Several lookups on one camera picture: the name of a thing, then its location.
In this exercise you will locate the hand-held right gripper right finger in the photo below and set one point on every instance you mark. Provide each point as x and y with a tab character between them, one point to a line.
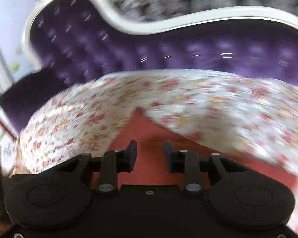
169	156

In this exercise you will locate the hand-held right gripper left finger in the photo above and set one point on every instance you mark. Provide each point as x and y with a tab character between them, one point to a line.
132	155

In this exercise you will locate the rust red pants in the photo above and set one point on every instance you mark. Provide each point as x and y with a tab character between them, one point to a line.
151	153

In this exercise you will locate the red stick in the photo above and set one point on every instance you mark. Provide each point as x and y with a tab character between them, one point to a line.
2	124

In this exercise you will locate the floral printed blanket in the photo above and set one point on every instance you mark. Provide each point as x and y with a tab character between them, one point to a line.
213	104

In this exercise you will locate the white board with green print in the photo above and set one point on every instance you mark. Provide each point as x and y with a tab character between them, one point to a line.
13	65

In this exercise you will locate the purple tufted sofa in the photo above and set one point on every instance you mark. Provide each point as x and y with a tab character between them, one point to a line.
164	47

